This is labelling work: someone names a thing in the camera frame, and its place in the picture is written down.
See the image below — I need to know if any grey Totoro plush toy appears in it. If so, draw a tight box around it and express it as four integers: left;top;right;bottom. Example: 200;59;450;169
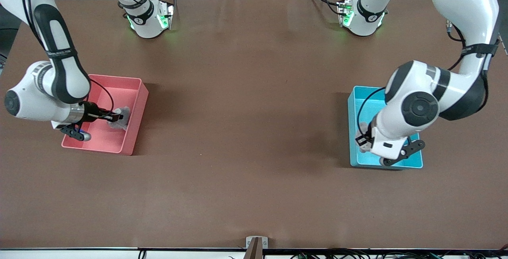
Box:
106;106;130;131
354;131;374;151

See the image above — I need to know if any pink plastic box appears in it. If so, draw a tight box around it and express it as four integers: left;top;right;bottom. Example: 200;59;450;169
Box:
62;74;149;156

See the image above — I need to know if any metal table edge bracket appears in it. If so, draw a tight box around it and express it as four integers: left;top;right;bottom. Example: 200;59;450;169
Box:
246;236;269;259

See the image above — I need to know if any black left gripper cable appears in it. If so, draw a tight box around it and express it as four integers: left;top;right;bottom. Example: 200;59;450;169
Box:
357;88;387;136

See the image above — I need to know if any brown table mat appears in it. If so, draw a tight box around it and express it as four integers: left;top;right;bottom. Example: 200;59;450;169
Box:
0;0;508;249

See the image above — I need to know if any blue plastic box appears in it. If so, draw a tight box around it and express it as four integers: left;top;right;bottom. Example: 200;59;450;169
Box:
348;86;423;169

